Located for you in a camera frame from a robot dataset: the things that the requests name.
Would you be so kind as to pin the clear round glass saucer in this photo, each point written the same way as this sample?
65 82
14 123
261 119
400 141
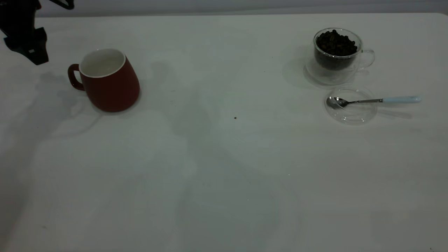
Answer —
353 115

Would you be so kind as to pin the clear double-walled glass cup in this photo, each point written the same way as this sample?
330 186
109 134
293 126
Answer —
332 75

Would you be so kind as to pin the pile of coffee beans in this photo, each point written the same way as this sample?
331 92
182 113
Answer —
336 45

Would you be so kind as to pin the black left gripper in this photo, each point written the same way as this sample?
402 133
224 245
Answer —
17 14

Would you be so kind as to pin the red mug white inside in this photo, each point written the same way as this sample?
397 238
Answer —
112 91

